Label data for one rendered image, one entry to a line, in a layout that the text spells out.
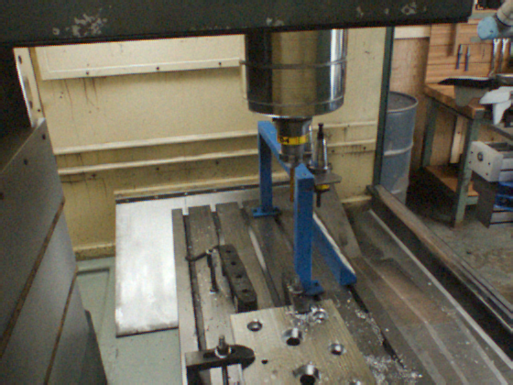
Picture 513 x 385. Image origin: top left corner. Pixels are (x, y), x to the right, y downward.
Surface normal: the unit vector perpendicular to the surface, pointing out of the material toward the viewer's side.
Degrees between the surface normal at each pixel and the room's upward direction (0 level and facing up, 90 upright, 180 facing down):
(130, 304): 24
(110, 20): 90
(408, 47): 90
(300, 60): 90
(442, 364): 7
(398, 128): 90
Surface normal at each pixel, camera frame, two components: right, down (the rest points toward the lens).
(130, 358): -0.03, -0.90
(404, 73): 0.09, 0.43
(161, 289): 0.05, -0.66
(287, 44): -0.17, 0.43
